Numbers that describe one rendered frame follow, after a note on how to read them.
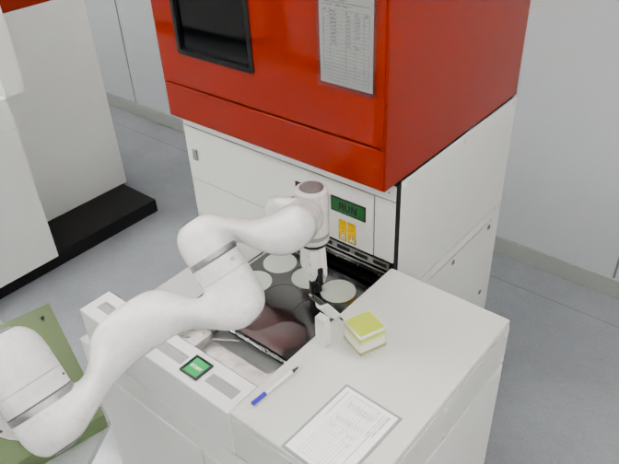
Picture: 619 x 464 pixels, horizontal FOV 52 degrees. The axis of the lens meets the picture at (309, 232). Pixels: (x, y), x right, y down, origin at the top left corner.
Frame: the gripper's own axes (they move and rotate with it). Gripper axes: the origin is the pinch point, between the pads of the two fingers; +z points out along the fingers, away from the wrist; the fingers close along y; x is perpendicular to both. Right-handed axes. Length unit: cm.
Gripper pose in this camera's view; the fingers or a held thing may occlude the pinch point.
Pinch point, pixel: (315, 285)
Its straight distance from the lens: 176.7
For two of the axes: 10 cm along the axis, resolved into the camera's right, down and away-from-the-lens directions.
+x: 9.5, -2.1, 2.3
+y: 3.1, 5.3, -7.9
